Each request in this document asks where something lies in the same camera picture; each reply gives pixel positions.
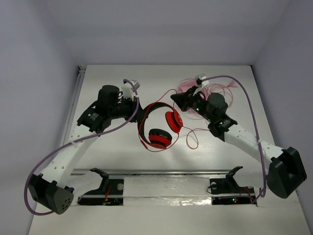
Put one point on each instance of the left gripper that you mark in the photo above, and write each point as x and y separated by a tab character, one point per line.
134	109

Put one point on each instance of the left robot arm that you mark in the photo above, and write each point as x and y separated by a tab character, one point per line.
48	188

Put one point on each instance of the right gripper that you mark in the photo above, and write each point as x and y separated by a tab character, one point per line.
184	100

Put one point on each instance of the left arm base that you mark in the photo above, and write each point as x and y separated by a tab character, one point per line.
109	192

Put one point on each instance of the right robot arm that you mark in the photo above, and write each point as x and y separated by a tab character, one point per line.
282	169

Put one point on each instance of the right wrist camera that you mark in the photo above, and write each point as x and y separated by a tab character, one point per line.
201	83

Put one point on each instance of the red black headphones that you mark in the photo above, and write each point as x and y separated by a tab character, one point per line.
158	138

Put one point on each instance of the pink headphones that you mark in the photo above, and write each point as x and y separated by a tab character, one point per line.
189	83

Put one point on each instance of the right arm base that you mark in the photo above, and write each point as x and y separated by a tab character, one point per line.
225	191

